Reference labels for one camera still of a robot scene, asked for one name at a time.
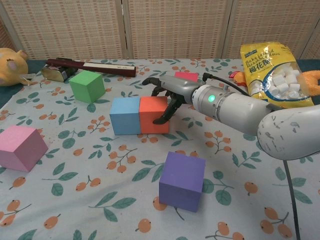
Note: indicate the red foam cube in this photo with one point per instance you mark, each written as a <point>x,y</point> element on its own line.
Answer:
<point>186,76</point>

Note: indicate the yellow plush animal toy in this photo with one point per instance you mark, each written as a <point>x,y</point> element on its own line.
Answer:
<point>11,66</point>

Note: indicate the pink foam cube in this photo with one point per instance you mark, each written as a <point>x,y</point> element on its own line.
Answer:
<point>17,147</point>

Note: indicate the yellow marshmallow bag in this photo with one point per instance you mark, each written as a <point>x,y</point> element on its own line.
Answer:
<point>272,72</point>

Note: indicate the woven bamboo folding screen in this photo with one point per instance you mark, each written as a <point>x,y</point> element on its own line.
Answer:
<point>175,25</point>

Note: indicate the green foam cube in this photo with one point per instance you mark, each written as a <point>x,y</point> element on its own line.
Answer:
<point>86,86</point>

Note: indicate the yellow rubber chicken toy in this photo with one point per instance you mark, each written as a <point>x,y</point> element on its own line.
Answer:
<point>311,82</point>

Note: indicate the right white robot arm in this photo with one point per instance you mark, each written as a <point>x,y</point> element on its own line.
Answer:
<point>250,112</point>

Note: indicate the floral printed tablecloth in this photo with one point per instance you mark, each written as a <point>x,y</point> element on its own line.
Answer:
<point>75,200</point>

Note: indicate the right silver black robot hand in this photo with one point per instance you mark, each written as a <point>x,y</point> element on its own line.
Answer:
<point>177,87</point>

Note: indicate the purple foam cube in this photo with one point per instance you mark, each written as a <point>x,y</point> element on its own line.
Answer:
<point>181,182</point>

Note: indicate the orange foam cube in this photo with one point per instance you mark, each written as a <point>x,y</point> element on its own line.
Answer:
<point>151,112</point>

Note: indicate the light blue foam cube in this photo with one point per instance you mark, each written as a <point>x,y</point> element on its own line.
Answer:
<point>124,117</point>

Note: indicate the long dark red box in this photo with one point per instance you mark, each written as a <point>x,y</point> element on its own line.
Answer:
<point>100,68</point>

